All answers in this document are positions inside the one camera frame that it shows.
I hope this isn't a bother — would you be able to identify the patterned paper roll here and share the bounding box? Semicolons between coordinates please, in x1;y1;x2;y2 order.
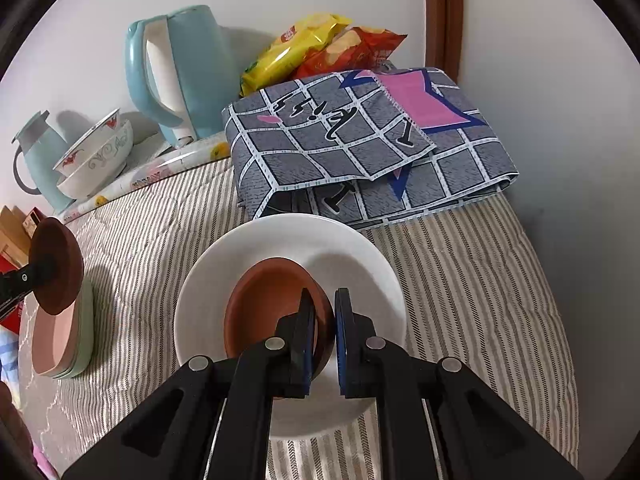
62;137;232;223

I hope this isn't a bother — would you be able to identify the yellow chips bag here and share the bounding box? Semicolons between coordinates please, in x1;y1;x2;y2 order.
240;13;353;98

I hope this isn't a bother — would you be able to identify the light blue thermos jug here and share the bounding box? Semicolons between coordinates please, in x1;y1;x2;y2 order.
12;110;76;213

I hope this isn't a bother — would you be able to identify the patterned ceramic bowl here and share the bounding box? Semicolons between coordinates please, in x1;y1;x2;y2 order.
52;108;134;178

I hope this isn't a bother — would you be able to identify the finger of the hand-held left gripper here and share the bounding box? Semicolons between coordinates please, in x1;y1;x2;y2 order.
0;255;58;312

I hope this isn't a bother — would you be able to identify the small brown bowl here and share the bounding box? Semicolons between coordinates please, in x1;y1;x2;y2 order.
223;257;335;401
30;216;84;316

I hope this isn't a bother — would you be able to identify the blue white striped cloth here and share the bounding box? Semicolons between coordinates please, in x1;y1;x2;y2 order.
0;332;21;386

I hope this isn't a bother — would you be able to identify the green square plate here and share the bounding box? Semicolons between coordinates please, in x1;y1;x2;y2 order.
55;280;95;380

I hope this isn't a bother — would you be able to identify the pink square plate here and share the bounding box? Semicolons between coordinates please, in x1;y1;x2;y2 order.
31;280;83;376

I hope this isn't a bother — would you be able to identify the large white ceramic bowl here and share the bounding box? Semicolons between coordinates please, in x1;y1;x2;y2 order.
56;160;129;201

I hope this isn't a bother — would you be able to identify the light blue electric kettle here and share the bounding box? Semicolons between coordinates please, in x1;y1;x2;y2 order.
125;5;236;148

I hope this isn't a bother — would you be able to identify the grey striped quilted blanket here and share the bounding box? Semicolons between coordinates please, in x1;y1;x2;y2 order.
10;155;578;480

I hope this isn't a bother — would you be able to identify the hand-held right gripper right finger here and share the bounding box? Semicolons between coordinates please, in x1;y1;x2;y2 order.
334;287;583;480

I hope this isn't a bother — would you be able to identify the brown wooden door frame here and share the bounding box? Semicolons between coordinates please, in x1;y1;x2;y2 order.
422;0;465;83

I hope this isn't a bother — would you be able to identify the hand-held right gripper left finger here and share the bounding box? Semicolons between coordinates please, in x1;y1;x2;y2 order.
62;287;318;480

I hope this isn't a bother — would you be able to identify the brown kraft paper bag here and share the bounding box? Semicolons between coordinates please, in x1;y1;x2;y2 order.
0;205;36;267

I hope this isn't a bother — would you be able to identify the grey checked folded cloth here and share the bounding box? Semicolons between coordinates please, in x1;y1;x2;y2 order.
221;66;521;233

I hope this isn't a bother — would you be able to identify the red chips bag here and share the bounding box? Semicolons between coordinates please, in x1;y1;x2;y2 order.
292;25;408;81

